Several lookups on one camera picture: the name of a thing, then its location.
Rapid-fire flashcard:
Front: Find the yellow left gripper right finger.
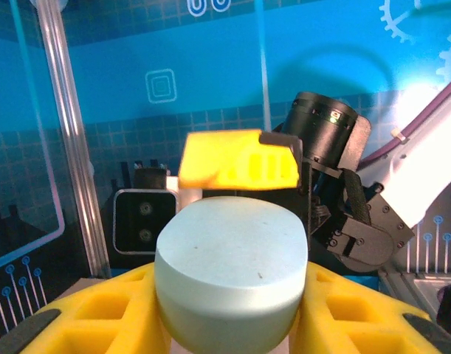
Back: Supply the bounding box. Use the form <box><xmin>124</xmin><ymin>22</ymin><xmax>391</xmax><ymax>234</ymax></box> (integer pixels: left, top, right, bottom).
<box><xmin>289</xmin><ymin>261</ymin><xmax>451</xmax><ymax>354</ymax></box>

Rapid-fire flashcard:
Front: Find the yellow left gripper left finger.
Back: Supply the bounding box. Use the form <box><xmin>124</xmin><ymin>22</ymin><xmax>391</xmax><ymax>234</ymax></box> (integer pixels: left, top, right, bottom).
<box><xmin>0</xmin><ymin>261</ymin><xmax>173</xmax><ymax>354</ymax></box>

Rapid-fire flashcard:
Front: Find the mint green earbud charging case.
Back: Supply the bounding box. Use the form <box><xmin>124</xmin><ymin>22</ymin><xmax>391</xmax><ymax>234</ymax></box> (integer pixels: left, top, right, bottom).
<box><xmin>154</xmin><ymin>195</ymin><xmax>309</xmax><ymax>353</ymax></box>

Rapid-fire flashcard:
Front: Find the blue table edge strip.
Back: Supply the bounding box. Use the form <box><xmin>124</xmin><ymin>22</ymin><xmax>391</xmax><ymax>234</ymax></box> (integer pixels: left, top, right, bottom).
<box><xmin>320</xmin><ymin>272</ymin><xmax>381</xmax><ymax>291</ymax></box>

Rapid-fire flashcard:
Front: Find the aluminium extrusion rail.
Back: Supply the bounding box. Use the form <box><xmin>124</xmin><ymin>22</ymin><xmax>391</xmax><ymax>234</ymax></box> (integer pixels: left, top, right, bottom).
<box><xmin>378</xmin><ymin>271</ymin><xmax>451</xmax><ymax>322</ymax></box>

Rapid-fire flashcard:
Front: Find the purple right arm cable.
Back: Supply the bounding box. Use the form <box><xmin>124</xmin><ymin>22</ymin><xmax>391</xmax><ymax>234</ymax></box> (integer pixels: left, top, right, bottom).
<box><xmin>361</xmin><ymin>79</ymin><xmax>451</xmax><ymax>163</ymax></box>

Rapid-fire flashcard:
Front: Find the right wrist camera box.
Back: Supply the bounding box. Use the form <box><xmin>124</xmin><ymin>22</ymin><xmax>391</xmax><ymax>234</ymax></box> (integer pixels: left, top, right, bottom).
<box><xmin>112</xmin><ymin>188</ymin><xmax>180</xmax><ymax>256</ymax></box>

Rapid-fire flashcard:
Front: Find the aluminium frame post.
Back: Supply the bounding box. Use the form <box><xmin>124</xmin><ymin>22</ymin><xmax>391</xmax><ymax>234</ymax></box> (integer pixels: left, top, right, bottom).
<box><xmin>35</xmin><ymin>0</ymin><xmax>111</xmax><ymax>280</ymax></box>

